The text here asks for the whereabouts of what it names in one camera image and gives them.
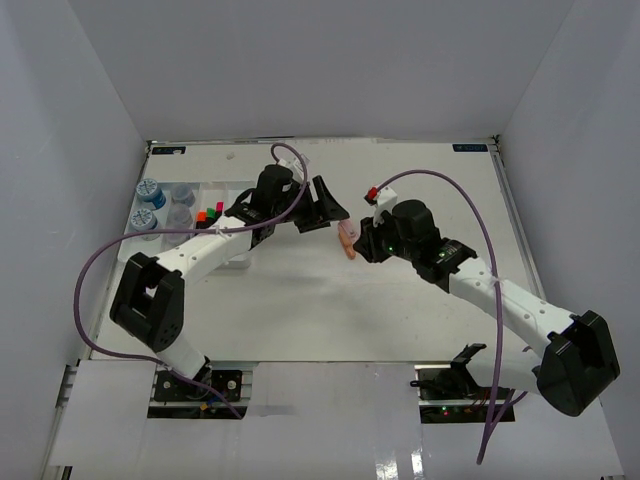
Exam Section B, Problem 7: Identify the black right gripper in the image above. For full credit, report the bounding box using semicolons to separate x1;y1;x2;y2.
354;209;418;264

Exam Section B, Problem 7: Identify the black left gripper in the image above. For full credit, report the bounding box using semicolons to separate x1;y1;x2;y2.
272;176;349;234

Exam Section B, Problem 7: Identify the pink correction tape pen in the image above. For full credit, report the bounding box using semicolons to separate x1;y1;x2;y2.
338;219;359;242

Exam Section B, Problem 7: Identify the orange correction tape pen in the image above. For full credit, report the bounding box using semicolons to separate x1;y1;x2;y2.
338;235;356;260

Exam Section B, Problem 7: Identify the clear clip jar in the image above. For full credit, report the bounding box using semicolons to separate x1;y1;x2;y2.
171;183;196;207
166;204;193;229

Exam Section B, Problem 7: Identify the blue jar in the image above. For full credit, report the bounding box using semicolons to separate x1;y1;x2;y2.
135;178;166;210
129;208;159;241

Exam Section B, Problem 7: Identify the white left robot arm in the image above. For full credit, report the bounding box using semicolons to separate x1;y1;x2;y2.
109;164;349;399

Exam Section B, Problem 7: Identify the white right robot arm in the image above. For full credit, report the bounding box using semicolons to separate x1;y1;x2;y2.
354;192;620;417

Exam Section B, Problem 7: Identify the black label sticker right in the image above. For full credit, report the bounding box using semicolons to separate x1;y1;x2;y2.
452;143;488;153

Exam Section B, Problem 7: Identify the black label sticker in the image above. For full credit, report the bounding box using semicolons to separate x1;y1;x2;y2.
151;146;186;155
452;143;488;153

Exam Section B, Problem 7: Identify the white compartment tray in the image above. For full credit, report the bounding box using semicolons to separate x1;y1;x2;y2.
118;181;255;263

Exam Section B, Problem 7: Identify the black label sticker left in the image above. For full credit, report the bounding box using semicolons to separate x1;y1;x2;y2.
151;146;186;155

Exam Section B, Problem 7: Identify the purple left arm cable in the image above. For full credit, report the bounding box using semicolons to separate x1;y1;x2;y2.
73;142;314;420

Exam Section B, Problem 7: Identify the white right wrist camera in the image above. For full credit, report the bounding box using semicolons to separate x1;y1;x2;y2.
364;187;397;227

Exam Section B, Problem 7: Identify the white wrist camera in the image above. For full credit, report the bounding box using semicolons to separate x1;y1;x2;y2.
276;155;310;176
364;187;397;227

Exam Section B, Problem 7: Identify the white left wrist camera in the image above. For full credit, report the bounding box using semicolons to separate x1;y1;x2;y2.
276;155;310;176

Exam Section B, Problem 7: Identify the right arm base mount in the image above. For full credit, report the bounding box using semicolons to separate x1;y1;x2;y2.
409;343;491;425

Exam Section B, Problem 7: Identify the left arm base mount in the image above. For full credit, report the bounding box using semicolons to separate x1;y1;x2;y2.
148;366;251;419

